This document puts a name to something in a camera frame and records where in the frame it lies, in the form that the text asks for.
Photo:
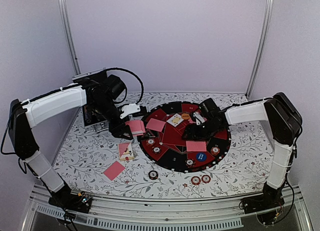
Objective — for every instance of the dark brown chip stack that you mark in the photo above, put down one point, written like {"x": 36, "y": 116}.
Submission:
{"x": 153, "y": 175}

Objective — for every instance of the front aluminium rail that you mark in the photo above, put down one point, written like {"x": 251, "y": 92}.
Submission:
{"x": 114, "y": 213}

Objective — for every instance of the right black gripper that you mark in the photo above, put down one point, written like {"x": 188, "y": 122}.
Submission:
{"x": 188, "y": 130}

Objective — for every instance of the wooden card holder block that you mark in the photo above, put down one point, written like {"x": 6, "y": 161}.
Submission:
{"x": 126, "y": 156}

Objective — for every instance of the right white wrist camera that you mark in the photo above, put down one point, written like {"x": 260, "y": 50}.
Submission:
{"x": 198, "y": 118}

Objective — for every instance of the aluminium frame post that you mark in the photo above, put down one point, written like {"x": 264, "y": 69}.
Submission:
{"x": 261, "y": 45}
{"x": 68, "y": 34}

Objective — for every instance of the single pink playing card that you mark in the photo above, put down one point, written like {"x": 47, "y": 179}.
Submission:
{"x": 155, "y": 125}

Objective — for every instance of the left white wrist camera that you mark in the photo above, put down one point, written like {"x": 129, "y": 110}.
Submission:
{"x": 129, "y": 109}

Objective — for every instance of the dark chip sector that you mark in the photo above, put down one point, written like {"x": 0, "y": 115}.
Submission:
{"x": 156, "y": 150}
{"x": 190, "y": 162}

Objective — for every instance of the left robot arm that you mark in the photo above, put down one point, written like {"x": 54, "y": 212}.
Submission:
{"x": 25, "y": 116}

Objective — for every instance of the pink card sector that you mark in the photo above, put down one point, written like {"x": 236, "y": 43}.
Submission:
{"x": 196, "y": 146}

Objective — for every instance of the right aluminium frame post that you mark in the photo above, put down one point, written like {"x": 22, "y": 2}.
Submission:
{"x": 261, "y": 45}

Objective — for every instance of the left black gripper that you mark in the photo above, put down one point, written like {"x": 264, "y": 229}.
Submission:
{"x": 117, "y": 133}

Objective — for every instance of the orange chip stack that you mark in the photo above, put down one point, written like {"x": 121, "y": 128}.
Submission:
{"x": 195, "y": 180}

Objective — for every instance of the face up card on holder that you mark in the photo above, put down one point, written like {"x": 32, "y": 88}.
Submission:
{"x": 124, "y": 147}

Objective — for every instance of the pink playing card deck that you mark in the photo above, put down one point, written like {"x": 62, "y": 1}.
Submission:
{"x": 137, "y": 127}

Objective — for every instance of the dark chip bottom sector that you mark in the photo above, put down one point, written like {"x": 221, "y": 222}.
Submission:
{"x": 190, "y": 162}

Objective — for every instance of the aluminium poker chip case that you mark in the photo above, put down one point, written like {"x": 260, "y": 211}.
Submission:
{"x": 92, "y": 118}

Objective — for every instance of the orange chip sector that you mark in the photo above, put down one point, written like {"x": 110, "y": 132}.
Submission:
{"x": 215, "y": 151}
{"x": 150, "y": 142}

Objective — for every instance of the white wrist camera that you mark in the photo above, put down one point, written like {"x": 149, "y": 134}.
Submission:
{"x": 129, "y": 109}
{"x": 198, "y": 118}

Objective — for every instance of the round red black poker mat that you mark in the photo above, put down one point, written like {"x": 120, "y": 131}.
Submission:
{"x": 174, "y": 153}

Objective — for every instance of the orange big blind button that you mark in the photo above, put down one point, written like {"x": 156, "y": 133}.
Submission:
{"x": 185, "y": 116}

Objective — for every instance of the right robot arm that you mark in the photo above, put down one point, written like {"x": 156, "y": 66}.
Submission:
{"x": 285, "y": 126}

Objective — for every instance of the left aluminium frame post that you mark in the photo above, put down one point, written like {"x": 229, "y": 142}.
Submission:
{"x": 68, "y": 34}

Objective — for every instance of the floral table cloth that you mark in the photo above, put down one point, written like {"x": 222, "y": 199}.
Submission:
{"x": 86, "y": 154}

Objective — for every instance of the blue small blind button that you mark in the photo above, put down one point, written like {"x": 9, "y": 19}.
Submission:
{"x": 201, "y": 157}

